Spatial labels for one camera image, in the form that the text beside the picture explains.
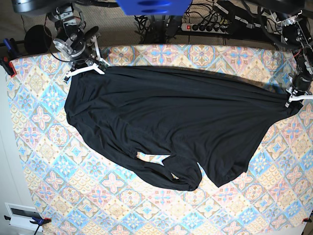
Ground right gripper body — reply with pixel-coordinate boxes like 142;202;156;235
64;34;110;82

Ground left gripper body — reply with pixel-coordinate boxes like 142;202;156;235
285;73;313;108

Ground black t-shirt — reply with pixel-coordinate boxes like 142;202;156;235
65;67;302;191

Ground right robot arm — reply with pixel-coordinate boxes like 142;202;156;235
11;0;110;82

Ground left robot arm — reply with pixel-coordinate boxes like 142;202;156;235
241;0;313;107

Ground black round stool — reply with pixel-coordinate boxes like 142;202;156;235
24;24;52;55

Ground upper left table clamp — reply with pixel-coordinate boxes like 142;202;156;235
0;38;17;77

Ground table clamp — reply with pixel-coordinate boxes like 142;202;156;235
4;215;51;235
0;38;17;77
302;218;312;223

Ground white power strip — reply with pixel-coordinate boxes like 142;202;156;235
180;23;228;34

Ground lower right table clamp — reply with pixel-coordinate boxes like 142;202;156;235
302;218;312;223

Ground lower left table clamp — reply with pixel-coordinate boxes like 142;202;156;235
4;215;51;235

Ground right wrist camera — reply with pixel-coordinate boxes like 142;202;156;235
98;62;110;74

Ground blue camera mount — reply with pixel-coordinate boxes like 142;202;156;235
116;0;192;16

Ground white wall outlet box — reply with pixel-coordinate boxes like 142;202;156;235
4;203;41;232

